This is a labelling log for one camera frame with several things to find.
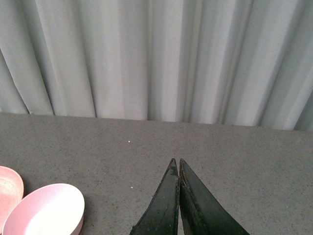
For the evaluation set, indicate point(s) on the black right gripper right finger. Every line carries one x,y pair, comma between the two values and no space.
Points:
201,213

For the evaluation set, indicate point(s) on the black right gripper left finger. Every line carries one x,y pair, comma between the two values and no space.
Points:
162,215

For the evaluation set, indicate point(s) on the pink plastic bowl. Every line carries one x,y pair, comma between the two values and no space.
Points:
56,209

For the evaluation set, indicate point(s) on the pink plastic plate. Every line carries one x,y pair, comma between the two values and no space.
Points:
11,191

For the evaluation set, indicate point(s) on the white pleated curtain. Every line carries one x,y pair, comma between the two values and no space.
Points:
238,62

